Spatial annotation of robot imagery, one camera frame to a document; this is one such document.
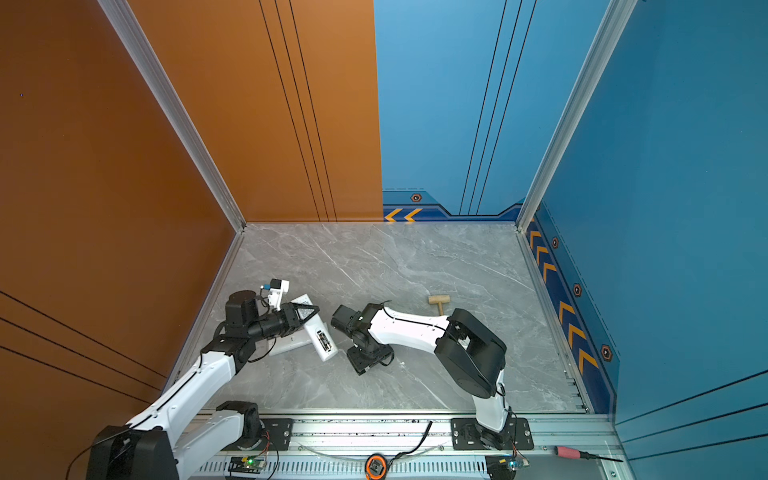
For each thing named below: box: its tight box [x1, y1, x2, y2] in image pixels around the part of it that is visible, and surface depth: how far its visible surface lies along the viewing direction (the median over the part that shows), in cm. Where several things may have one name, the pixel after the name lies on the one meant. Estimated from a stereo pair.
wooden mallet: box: [428, 295, 451, 316], surface depth 98 cm
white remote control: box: [291, 294, 339, 361], surface depth 79 cm
